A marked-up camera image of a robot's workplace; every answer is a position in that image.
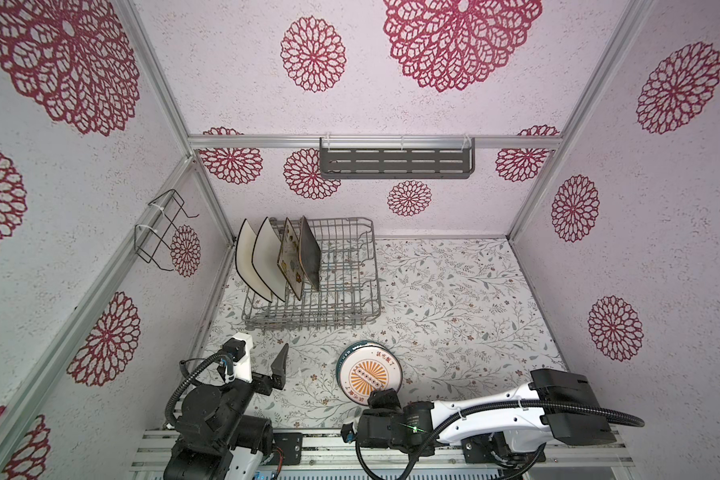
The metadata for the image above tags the round plate orange pattern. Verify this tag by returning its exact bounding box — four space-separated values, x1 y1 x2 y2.
337 345 403 406

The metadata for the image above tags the floral patterned square plate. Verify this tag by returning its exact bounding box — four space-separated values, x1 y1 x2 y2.
278 218 304 300

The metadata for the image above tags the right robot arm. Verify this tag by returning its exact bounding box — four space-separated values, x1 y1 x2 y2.
341 368 645 479

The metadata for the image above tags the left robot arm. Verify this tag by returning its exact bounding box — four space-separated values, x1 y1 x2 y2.
163 338 289 479

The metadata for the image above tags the white square plate black rim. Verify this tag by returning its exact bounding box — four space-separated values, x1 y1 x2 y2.
235 219 273 303

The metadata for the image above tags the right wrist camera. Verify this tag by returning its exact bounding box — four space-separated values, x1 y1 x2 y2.
340 421 358 444

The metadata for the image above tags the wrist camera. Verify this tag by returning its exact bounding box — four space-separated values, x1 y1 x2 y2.
219 332 253 383
340 421 358 444

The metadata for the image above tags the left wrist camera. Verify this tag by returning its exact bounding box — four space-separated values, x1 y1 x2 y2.
219 332 253 383

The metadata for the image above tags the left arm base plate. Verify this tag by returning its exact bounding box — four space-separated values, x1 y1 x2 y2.
268 432 304 466

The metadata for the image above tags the aluminium mounting rail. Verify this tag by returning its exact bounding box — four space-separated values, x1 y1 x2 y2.
126 429 636 479

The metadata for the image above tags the grey wire dish rack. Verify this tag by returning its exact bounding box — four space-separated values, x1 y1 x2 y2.
241 217 381 330

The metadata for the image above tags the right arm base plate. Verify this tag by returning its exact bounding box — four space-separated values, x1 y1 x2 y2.
461 433 534 469

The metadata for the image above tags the black wire wall holder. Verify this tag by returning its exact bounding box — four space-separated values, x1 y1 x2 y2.
133 189 202 278

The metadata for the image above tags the grey slotted wall shelf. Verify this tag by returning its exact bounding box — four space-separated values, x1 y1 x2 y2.
318 138 475 180

